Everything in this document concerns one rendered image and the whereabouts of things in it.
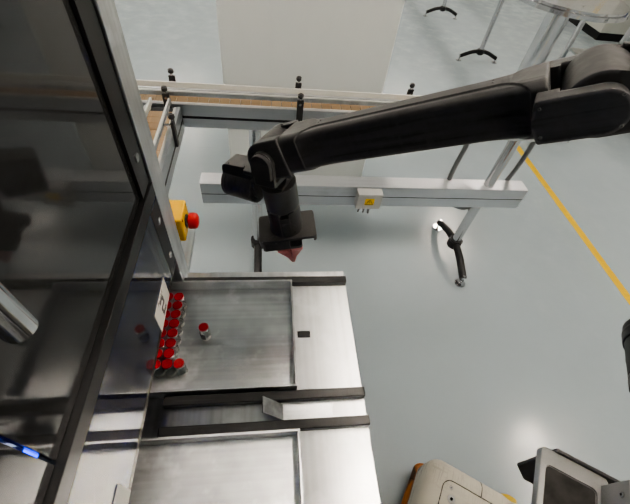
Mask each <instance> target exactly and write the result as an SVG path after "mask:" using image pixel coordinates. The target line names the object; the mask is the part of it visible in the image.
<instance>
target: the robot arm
mask: <svg viewBox="0 0 630 504"><path fill-rule="evenodd" d="M625 133H630V42H627V41H624V42H623V44H611V43H609V44H600V45H596V46H593V47H591V48H588V49H587V50H585V51H583V52H581V53H580V54H577V55H573V56H569V57H565V58H560V59H556V60H552V61H548V62H544V63H542V64H538V65H534V66H531V67H528V68H524V69H522V70H520V71H518V72H516V73H513V74H510V75H506V76H503V77H499V78H495V79H491V80H487V81H483V82H479V83H475V84H470V85H466V86H462V87H457V88H453V89H449V90H444V91H440V92H436V93H432V94H427V95H423V96H419V97H414V98H410V99H406V100H401V101H397V102H393V103H389V104H384V105H380V106H376V107H371V108H367V109H363V110H358V111H354V112H350V113H345V114H341V115H337V116H332V117H327V118H321V119H315V118H313V119H307V120H303V121H298V120H294V121H290V122H285V123H281V124H278V125H276V126H274V127H273V128H272V129H271V130H270V131H268V132H267V133H266V134H265V135H264V136H262V137H261V138H260V139H259V140H258V141H256V142H255V143H254V144H253V145H252V146H250V148H249V149H248V153H247V155H241V154H235V155H234V156H233V157H231V158H230V159H229V160H228V161H226V162H225V163H224V164H223V165H222V171H223V173H222V176H221V187H222V190H223V192H224V193H225V194H228V195H231V196H235V197H238V198H241V199H244V200H248V201H251V202H254V203H258V202H260V201H261V200H262V199H263V197H264V201H265V205H266V209H267V213H268V216H261V217H259V242H260V246H261V247H263V250H264V251H265V252H269V251H278V253H280V254H282V255H284V256H286V257H287V258H289V259H290V260H291V261H292V262H295V260H296V257H297V255H298V254H299V253H300V252H301V250H302V249H303V243H302V239H310V238H314V240H316V239H317V234H316V227H315V220H314V213H313V211H312V210H306V211H301V210H300V203H299V196H298V189H297V182H296V177H295V175H294V173H298V172H305V171H310V170H314V169H317V168H319V167H322V166H326V165H331V164H337V163H343V162H350V161H357V160H364V159H370V158H377V157H384V156H391V155H398V154H405V153H411V152H418V151H425V150H432V149H439V148H445V147H452V146H459V145H466V144H473V143H480V142H487V141H496V140H506V139H523V140H532V139H534V140H535V142H536V144H537V145H541V144H548V143H556V142H563V141H571V140H578V139H586V138H600V137H607V136H613V135H619V134H625ZM621 337H622V345H623V349H624V350H625V362H626V367H627V375H628V388H629V392H630V319H628V320H627V321H626V322H625V323H624V324H623V327H622V333H621Z"/></svg>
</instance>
